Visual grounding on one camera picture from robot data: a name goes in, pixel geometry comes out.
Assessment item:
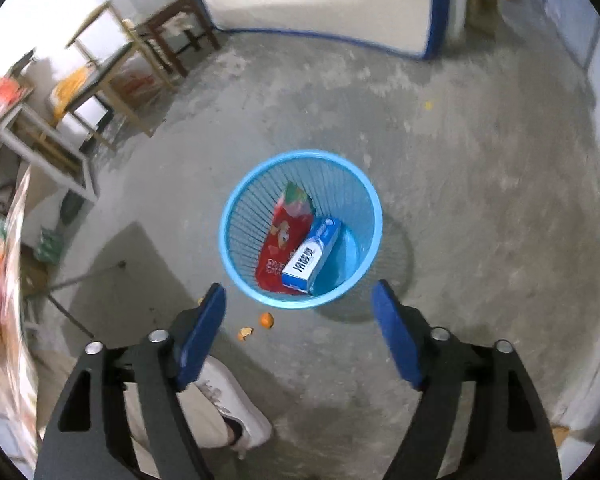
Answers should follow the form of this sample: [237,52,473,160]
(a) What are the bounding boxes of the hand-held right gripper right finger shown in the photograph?
[371,280,563,480]

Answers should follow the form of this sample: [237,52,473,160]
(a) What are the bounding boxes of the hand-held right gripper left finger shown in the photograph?
[34,282,227,480]

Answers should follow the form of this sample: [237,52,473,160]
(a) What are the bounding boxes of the blue plastic waste basket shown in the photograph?
[219,149,383,310]

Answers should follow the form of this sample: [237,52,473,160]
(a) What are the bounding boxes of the person's white shoe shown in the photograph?
[200,357,273,453]

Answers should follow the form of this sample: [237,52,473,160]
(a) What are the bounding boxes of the person's beige trouser leg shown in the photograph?
[122,385,231,480]

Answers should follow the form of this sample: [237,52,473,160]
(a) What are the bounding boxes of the blue and white carton box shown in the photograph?
[281,216,342,295]

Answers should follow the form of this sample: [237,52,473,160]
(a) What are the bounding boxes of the black metal table base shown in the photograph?
[24,260,127,339]

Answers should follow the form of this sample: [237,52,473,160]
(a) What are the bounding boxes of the red snack bag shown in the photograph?
[256,181,316,293]

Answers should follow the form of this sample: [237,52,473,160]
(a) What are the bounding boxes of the green crate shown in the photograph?
[35,227,66,263]

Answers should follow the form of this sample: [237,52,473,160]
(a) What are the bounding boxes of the floral printed tablecloth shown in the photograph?
[0,165,38,461]

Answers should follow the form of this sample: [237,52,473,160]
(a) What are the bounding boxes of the grey side table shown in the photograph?
[0,105,101,201]

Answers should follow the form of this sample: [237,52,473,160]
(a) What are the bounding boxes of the red printed plastic bag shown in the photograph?
[112,57,166,106]

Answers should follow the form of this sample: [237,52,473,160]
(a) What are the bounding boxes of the yellow plastic bag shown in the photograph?
[50,65,98,111]

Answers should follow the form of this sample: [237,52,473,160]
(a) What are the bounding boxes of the light wooden chair dark seat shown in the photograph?
[66,1,178,137]

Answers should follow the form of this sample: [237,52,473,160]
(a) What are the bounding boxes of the dark wooden stool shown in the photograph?
[137,0,222,78]

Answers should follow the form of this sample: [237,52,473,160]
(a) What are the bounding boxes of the white mattress with blue edge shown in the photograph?
[184,0,453,60]

